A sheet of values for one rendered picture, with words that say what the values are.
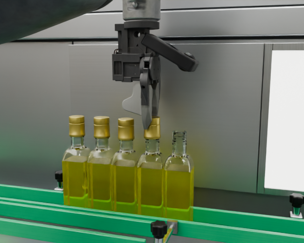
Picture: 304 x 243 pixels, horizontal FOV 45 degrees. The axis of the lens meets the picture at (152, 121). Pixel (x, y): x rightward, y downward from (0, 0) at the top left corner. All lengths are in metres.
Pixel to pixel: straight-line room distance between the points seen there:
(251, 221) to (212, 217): 0.08
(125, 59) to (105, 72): 0.19
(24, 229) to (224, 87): 0.52
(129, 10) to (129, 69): 0.11
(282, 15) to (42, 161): 0.72
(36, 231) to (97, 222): 0.12
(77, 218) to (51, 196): 0.15
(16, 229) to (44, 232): 0.06
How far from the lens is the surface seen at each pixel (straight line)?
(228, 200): 0.94
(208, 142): 0.87
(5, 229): 0.83
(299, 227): 0.83
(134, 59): 0.72
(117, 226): 0.79
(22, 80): 1.07
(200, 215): 0.83
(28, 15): 0.27
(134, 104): 0.73
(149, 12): 0.73
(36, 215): 0.87
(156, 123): 0.75
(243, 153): 0.87
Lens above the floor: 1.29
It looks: 10 degrees down
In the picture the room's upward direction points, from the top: straight up
